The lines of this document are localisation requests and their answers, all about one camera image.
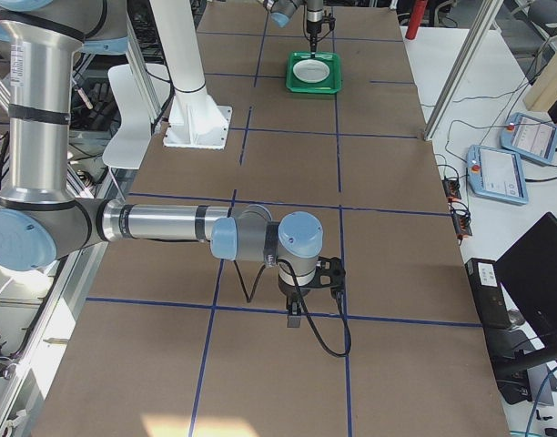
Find blue teach pendant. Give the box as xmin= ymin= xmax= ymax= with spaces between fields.
xmin=500 ymin=112 xmax=557 ymax=166
xmin=466 ymin=145 xmax=529 ymax=205

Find green plastic tray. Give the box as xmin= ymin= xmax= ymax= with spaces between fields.
xmin=286 ymin=51 xmax=342 ymax=95

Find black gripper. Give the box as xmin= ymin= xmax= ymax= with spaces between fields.
xmin=306 ymin=20 xmax=320 ymax=56
xmin=278 ymin=278 xmax=310 ymax=328

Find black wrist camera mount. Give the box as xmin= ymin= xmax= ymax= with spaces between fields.
xmin=307 ymin=256 xmax=346 ymax=293

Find upper orange connector box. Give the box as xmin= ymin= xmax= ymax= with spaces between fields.
xmin=442 ymin=178 xmax=461 ymax=201

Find aluminium frame post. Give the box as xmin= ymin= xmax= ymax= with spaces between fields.
xmin=423 ymin=0 xmax=503 ymax=140

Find black computer box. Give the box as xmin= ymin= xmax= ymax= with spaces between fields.
xmin=464 ymin=258 xmax=517 ymax=330

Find far blue teach pendant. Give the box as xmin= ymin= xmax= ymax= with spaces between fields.
xmin=500 ymin=112 xmax=557 ymax=166

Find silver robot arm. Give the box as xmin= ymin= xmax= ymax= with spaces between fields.
xmin=0 ymin=1 xmax=325 ymax=325
xmin=259 ymin=0 xmax=325 ymax=57

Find lower orange connector box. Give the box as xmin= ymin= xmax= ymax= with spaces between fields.
xmin=451 ymin=210 xmax=472 ymax=240

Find orange connector box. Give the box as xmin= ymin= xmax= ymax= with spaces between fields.
xmin=451 ymin=210 xmax=472 ymax=240
xmin=442 ymin=178 xmax=461 ymax=201

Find white plastic chair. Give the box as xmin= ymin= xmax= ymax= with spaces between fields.
xmin=103 ymin=64 xmax=153 ymax=169

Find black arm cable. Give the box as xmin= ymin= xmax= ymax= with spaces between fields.
xmin=233 ymin=257 xmax=352 ymax=359
xmin=300 ymin=4 xmax=337 ymax=46

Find near blue teach pendant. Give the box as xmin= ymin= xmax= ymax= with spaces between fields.
xmin=466 ymin=145 xmax=529 ymax=205

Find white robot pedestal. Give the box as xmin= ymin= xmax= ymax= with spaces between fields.
xmin=150 ymin=0 xmax=232 ymax=150

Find wooden board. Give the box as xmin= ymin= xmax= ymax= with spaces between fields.
xmin=523 ymin=52 xmax=557 ymax=112

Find white round plate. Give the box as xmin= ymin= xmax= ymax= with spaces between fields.
xmin=292 ymin=58 xmax=330 ymax=84

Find red cylinder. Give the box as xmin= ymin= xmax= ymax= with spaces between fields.
xmin=405 ymin=0 xmax=428 ymax=40

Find black monitor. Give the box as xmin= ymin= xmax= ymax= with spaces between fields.
xmin=496 ymin=212 xmax=557 ymax=345

